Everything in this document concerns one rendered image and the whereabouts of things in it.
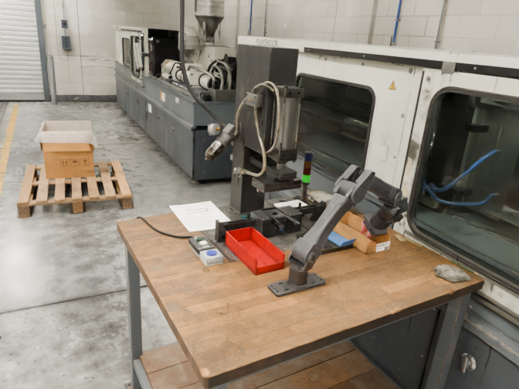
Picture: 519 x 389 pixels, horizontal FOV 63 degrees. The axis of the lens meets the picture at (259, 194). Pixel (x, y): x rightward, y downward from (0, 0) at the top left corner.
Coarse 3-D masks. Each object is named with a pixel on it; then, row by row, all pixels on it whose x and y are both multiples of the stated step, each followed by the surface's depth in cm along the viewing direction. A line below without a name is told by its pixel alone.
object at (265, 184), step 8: (256, 160) 182; (272, 160) 185; (272, 168) 172; (280, 168) 172; (288, 168) 174; (264, 176) 176; (272, 176) 171; (280, 176) 167; (288, 176) 169; (296, 176) 171; (256, 184) 171; (264, 184) 166; (272, 184) 168; (280, 184) 170; (288, 184) 172; (296, 184) 174; (264, 192) 167
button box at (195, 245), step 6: (138, 216) 189; (156, 228) 175; (168, 234) 171; (192, 240) 163; (204, 240) 163; (192, 246) 161; (198, 246) 158; (204, 246) 158; (210, 246) 159; (198, 252) 156
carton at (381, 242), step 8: (344, 216) 190; (352, 216) 190; (344, 224) 178; (352, 224) 190; (360, 224) 186; (336, 232) 183; (344, 232) 178; (352, 232) 174; (360, 232) 186; (360, 240) 170; (368, 240) 166; (376, 240) 178; (384, 240) 174; (360, 248) 171; (368, 248) 168; (376, 248) 170; (384, 248) 173
